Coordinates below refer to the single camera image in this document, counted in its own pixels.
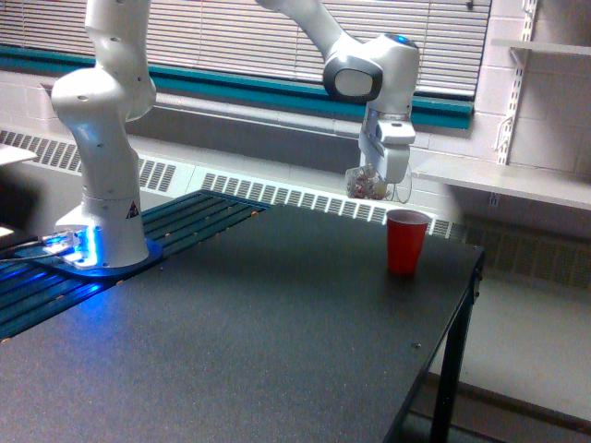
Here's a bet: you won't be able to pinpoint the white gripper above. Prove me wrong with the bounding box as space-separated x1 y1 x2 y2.
358 106 416 183

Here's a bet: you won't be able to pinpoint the clear plastic cup with candies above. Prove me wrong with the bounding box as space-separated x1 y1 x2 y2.
344 164 413 204

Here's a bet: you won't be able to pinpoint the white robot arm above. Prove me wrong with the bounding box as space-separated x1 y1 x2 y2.
51 1 419 269

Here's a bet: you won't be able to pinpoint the teal window sill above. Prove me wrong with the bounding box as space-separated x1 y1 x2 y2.
1 45 474 130

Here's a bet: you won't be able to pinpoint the red plastic cup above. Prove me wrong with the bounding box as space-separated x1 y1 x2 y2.
386 210 430 277

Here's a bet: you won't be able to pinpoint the white window blinds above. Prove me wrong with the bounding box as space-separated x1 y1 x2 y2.
1 1 491 97

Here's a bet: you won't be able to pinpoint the black table leg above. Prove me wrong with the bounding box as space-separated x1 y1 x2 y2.
429 251 485 442

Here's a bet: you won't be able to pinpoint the white baseboard radiator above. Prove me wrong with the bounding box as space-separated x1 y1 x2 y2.
0 129 464 240

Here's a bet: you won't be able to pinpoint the white lower wall shelf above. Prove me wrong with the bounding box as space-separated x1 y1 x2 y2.
412 156 590 210

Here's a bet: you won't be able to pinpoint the white wall shelf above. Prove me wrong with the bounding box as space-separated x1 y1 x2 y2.
490 39 591 56
412 156 590 210

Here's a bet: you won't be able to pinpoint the white shelf bracket rail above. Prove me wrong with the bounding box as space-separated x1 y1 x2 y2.
495 0 538 165

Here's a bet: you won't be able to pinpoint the white upper wall shelf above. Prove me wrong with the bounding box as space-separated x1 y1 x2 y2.
490 39 591 56

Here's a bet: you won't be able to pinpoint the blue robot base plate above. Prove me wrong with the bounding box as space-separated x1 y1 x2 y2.
15 239 163 281

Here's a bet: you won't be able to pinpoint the blue slatted rail mount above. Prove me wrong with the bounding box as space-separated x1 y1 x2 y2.
1 190 270 341

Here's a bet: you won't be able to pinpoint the black cables at base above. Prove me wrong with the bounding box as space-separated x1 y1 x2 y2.
0 234 47 265

